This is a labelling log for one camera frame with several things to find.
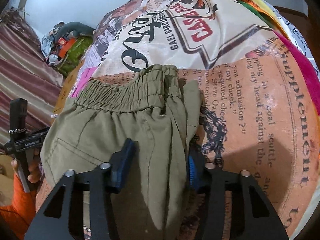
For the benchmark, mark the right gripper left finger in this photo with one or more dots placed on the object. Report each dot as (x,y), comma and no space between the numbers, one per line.
(61,215)

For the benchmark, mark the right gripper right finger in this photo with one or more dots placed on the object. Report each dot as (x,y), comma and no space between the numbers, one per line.
(252,214)

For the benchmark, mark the olive green pants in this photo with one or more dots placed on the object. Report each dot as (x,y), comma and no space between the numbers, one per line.
(157,110)

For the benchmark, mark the orange sleeve forearm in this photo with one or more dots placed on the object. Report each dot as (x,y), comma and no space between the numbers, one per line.
(18,216)

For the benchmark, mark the left hand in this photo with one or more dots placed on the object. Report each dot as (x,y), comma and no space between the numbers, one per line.
(34,169)

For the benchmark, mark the striped maroon curtain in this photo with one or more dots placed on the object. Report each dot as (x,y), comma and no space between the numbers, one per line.
(24,74)

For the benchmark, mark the newspaper print bedsheet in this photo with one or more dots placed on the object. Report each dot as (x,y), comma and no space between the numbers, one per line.
(258,112)

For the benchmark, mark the pink folded garment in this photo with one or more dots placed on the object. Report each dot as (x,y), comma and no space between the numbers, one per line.
(81,82)

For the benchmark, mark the orange box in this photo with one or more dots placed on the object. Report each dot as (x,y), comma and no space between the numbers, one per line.
(64,45)

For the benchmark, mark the colourful blanket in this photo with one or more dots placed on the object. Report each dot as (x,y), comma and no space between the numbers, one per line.
(282,26)

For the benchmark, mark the wooden door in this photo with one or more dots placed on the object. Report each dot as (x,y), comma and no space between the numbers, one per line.
(302,29)

